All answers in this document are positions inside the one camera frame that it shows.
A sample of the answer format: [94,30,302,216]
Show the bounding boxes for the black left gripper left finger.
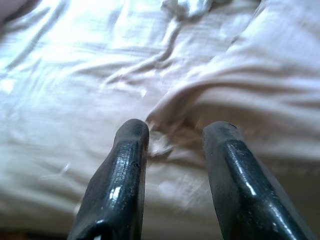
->
[66,118,150,240]

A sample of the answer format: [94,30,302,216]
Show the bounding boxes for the beige duvet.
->
[147,0,320,171]

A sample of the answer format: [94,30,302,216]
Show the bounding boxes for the beige floral bedsheet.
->
[0,0,320,236]

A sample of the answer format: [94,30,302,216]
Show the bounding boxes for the white sock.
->
[161,0,251,20]

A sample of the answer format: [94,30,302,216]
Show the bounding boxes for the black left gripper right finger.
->
[201,121,320,240]

